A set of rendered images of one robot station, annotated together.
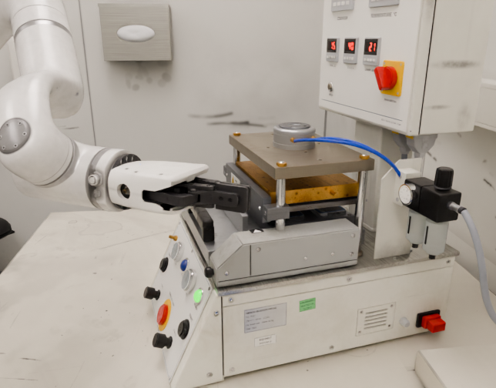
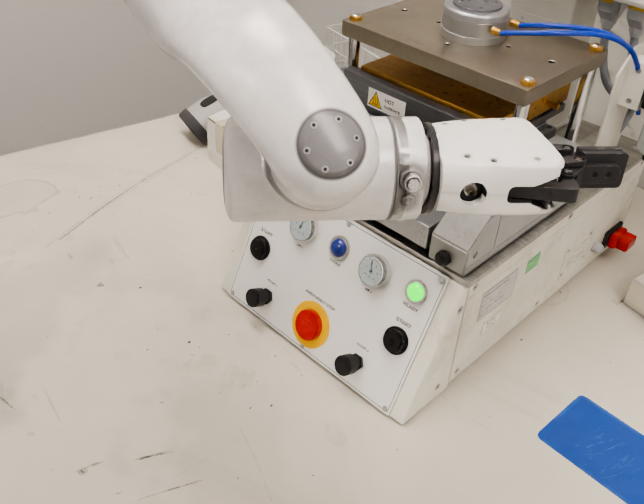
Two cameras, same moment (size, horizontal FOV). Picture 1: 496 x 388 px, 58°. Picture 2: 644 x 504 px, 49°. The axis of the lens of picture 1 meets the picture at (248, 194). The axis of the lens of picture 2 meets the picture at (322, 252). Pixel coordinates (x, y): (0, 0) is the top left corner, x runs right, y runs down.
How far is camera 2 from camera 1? 0.52 m
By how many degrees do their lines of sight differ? 31
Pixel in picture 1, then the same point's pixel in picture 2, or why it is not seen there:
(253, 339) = (481, 326)
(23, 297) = (20, 363)
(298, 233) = not seen: hidden behind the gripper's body
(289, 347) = (507, 320)
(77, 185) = (377, 195)
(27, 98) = (318, 65)
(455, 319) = not seen: hidden behind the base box
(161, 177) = (545, 165)
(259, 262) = (505, 227)
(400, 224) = (614, 130)
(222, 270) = (472, 252)
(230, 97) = not seen: outside the picture
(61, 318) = (129, 376)
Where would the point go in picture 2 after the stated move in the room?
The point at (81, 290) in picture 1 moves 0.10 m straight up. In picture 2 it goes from (110, 321) to (99, 263)
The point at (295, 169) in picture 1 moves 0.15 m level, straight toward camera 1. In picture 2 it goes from (544, 86) to (638, 153)
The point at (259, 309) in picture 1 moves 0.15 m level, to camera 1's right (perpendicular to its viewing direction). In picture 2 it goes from (496, 286) to (590, 255)
